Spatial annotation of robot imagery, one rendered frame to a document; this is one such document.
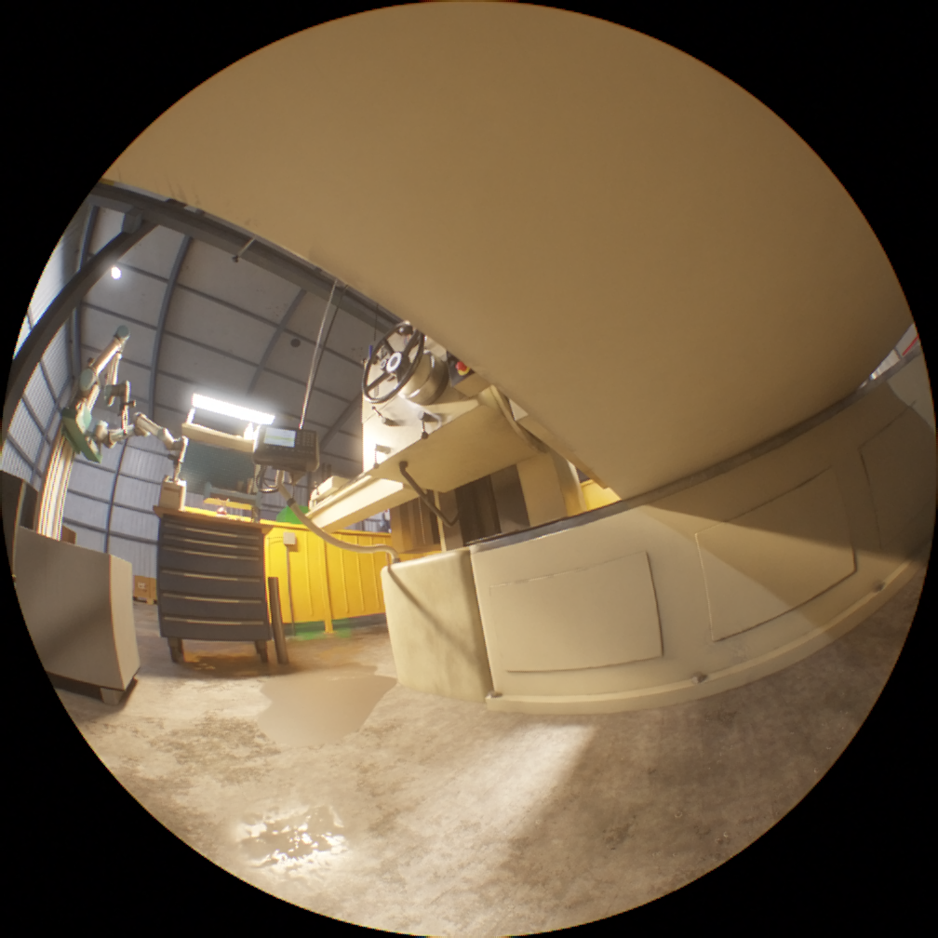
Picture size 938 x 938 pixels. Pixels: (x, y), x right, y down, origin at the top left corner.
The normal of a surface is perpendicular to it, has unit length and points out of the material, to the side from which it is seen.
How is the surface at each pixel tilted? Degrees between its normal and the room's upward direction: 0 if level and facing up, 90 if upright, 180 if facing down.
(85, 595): 90
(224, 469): 90
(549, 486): 90
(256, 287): 169
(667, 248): 180
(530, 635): 90
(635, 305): 180
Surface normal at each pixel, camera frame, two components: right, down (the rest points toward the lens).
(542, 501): -0.59, -0.20
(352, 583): 0.79, -0.34
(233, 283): 0.31, 0.83
